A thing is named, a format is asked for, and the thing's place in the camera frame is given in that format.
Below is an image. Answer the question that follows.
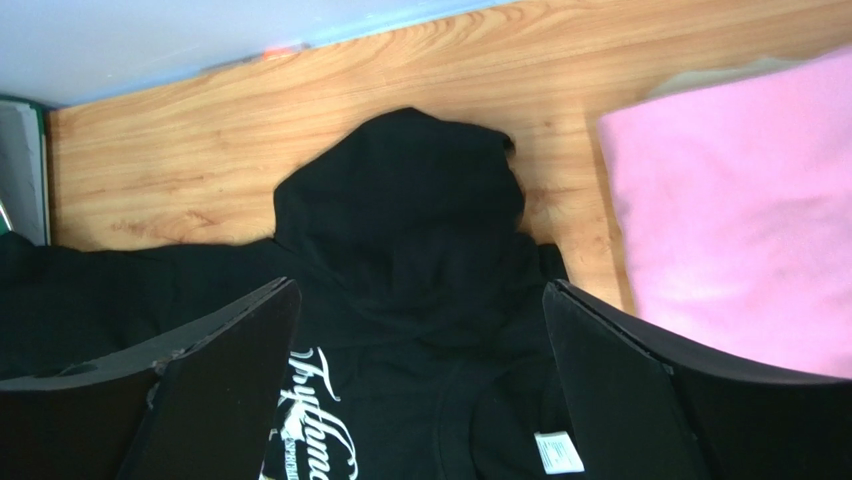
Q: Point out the green ring binder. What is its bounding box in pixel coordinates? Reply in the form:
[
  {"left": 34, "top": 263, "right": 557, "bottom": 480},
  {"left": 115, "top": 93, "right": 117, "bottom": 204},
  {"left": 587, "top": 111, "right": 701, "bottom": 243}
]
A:
[{"left": 1, "top": 96, "right": 51, "bottom": 246}]

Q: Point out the black floral t shirt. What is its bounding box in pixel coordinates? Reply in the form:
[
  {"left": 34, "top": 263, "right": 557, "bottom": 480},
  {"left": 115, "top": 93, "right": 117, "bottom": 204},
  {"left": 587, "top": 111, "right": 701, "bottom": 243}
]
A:
[{"left": 1, "top": 108, "right": 584, "bottom": 479}]

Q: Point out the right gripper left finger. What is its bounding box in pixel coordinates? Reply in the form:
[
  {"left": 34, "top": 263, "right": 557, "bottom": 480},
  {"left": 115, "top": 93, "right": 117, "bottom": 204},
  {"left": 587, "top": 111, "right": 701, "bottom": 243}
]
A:
[{"left": 1, "top": 278, "right": 301, "bottom": 479}]

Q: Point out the folded pink t shirt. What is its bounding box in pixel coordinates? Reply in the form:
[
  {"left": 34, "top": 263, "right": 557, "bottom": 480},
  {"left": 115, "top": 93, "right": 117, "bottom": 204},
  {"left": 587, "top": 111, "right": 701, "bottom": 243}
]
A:
[{"left": 597, "top": 47, "right": 851, "bottom": 378}]

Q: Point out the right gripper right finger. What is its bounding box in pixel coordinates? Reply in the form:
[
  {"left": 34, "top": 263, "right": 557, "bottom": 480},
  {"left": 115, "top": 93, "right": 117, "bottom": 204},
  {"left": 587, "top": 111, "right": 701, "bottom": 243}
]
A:
[{"left": 543, "top": 280, "right": 851, "bottom": 479}]

